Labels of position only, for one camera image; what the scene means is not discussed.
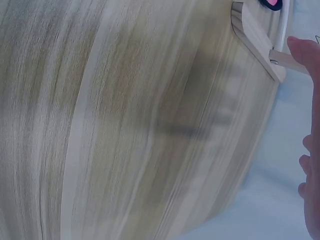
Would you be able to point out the person's right hand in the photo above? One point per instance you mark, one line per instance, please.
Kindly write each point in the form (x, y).
(315, 105)

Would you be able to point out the wooden table leg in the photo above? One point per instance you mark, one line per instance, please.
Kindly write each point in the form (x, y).
(283, 58)

